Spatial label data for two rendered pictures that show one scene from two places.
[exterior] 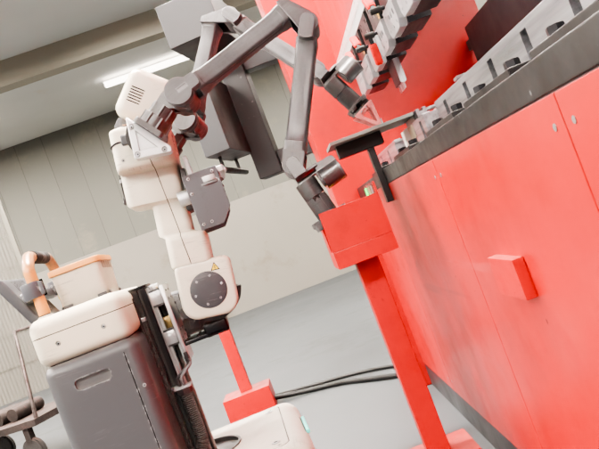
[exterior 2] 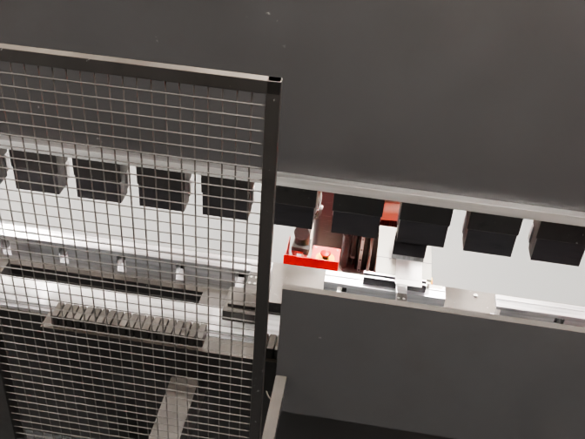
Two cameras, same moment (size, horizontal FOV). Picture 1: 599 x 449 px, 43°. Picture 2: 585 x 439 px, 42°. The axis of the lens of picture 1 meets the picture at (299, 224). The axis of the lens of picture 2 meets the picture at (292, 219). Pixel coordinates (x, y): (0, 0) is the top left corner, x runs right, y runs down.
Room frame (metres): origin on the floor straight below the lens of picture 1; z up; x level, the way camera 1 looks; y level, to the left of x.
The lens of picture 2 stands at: (2.18, -2.35, 2.55)
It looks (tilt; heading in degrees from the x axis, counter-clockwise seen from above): 36 degrees down; 97
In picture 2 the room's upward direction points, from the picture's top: 5 degrees clockwise
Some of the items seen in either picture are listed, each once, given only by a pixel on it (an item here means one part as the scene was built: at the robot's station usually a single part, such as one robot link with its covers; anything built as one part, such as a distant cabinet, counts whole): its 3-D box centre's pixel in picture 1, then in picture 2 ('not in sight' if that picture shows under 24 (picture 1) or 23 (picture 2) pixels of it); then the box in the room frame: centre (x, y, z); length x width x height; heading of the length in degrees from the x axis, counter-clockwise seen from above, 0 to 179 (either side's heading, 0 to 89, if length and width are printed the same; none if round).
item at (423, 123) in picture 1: (425, 135); (382, 294); (2.26, -0.45, 0.92); 0.39 x 0.06 x 0.10; 1
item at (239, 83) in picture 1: (228, 93); not in sight; (3.57, 0.09, 1.52); 0.51 x 0.25 x 0.85; 170
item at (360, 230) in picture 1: (353, 225); (312, 264); (1.99, -0.13, 0.75); 0.20 x 0.16 x 0.18; 1
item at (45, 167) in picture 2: not in sight; (40, 162); (1.14, -0.47, 1.26); 0.15 x 0.09 x 0.17; 1
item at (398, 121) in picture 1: (368, 133); (404, 252); (2.31, -0.30, 1.00); 0.26 x 0.18 x 0.01; 91
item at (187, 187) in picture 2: not in sight; (164, 178); (1.54, -0.46, 1.26); 0.15 x 0.09 x 0.17; 1
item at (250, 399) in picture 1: (226, 337); not in sight; (3.95, 0.56, 0.42); 0.25 x 0.20 x 0.83; 91
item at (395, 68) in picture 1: (397, 76); (409, 247); (2.32, -0.45, 1.13); 0.10 x 0.02 x 0.10; 1
